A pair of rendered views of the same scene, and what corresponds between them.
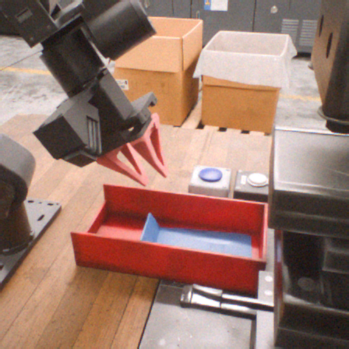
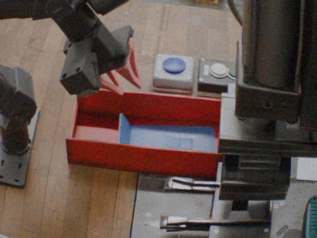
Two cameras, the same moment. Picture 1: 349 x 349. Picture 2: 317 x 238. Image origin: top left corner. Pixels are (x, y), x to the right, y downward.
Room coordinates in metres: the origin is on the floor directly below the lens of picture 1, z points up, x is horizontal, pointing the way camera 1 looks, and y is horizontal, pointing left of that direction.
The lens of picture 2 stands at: (-0.50, 0.12, 1.90)
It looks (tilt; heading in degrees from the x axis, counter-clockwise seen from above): 45 degrees down; 351
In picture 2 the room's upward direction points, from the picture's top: 3 degrees clockwise
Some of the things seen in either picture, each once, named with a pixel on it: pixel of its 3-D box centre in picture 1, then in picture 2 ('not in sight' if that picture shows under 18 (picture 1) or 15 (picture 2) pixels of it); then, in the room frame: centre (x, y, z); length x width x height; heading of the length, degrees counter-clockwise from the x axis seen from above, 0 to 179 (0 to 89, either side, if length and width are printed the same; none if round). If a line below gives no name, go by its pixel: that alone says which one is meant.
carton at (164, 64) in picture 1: (156, 68); not in sight; (2.76, 0.12, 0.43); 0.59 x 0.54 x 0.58; 164
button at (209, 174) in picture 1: (210, 177); (174, 67); (0.57, -0.06, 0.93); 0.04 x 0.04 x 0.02
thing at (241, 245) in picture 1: (197, 241); (167, 137); (0.42, -0.03, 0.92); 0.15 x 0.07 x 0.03; 82
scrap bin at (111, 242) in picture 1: (174, 233); (146, 132); (0.42, 0.00, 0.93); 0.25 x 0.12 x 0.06; 78
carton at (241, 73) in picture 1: (246, 79); not in sight; (2.64, -0.50, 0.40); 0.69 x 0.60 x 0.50; 163
